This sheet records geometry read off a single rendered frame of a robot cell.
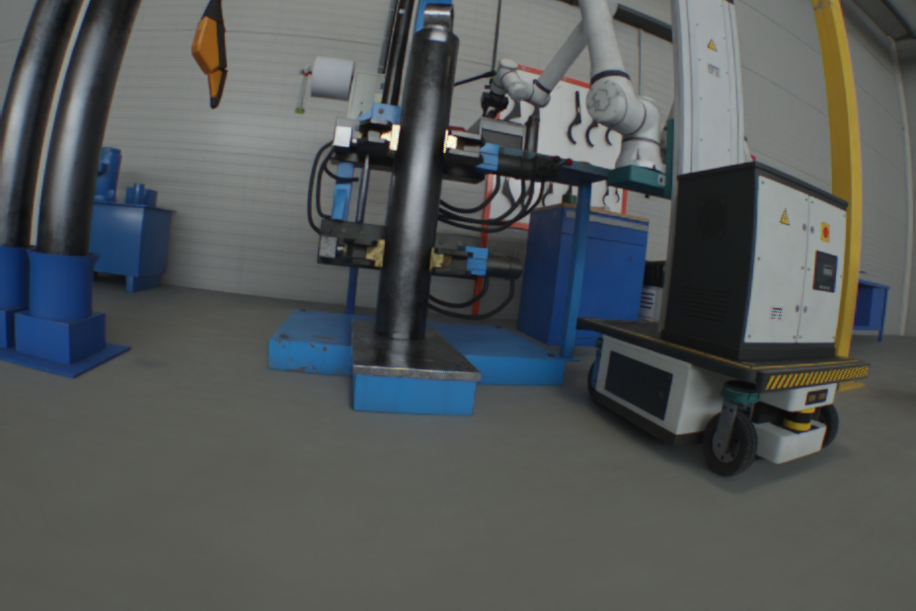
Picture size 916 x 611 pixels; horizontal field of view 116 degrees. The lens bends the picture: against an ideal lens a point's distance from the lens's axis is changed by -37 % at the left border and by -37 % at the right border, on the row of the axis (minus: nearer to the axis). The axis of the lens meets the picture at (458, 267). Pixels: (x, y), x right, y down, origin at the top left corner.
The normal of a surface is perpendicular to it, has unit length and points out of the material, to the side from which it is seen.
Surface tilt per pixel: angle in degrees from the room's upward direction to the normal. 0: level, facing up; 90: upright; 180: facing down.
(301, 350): 90
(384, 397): 90
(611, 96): 94
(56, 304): 90
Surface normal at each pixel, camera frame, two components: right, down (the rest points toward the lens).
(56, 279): 0.64, 0.09
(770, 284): 0.24, 0.04
